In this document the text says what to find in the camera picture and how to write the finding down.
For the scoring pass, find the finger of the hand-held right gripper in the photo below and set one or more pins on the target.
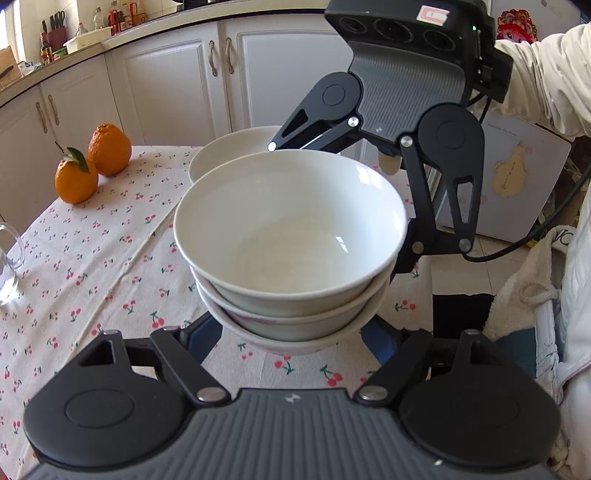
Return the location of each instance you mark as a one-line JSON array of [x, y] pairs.
[[314, 134], [421, 203]]

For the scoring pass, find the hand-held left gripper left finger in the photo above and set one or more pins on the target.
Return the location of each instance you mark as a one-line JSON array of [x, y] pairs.
[[203, 337]]

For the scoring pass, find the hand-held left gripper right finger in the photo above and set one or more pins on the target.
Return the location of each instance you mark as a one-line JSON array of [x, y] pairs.
[[381, 341]]

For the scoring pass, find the white bowl with pink print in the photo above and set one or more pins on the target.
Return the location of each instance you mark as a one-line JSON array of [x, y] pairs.
[[323, 318], [286, 230]]

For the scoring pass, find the large white bowl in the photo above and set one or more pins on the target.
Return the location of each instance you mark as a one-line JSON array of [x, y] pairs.
[[295, 344]]

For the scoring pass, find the stained white plate fruit print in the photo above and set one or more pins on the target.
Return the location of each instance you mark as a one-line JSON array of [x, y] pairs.
[[217, 150]]

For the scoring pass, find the person's right forearm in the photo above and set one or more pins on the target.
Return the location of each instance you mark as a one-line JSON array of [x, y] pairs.
[[549, 78]]

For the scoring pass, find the cherry print tablecloth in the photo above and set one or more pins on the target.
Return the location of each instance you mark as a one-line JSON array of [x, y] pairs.
[[115, 258]]

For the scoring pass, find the white appliance with cartoon sticker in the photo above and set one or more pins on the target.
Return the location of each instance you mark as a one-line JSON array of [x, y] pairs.
[[531, 152]]

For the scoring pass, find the red paper decoration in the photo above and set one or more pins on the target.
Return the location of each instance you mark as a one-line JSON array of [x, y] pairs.
[[517, 25]]

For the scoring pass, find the white towel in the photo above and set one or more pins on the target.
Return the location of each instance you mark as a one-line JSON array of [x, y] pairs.
[[517, 295]]

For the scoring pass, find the kitchen countertop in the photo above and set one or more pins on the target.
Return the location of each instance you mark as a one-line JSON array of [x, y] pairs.
[[194, 19]]

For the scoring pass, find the person's white jacket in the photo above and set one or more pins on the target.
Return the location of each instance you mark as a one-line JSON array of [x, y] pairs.
[[577, 300]]

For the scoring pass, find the orange with green leaf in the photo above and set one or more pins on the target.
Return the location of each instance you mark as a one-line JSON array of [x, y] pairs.
[[74, 187]]

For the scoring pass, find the bumpy orange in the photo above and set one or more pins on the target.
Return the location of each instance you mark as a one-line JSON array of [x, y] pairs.
[[111, 150]]

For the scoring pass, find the clear glass mug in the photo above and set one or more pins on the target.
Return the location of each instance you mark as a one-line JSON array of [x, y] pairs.
[[7, 277]]

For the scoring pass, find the yellow oil bottle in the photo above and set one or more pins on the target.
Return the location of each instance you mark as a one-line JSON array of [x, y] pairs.
[[137, 16]]

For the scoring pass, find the white plastic tray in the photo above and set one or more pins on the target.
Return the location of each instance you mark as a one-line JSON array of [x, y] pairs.
[[87, 40]]

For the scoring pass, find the clear plastic bottle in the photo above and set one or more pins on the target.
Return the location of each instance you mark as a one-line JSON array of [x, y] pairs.
[[97, 19]]

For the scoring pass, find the red knife block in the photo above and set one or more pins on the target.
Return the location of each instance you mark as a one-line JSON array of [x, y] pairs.
[[57, 34]]

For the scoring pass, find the dark sauce bottle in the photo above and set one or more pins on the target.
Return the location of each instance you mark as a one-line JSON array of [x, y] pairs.
[[45, 53]]

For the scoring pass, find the cardboard box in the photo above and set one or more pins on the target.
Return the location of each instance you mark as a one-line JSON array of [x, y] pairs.
[[7, 62]]

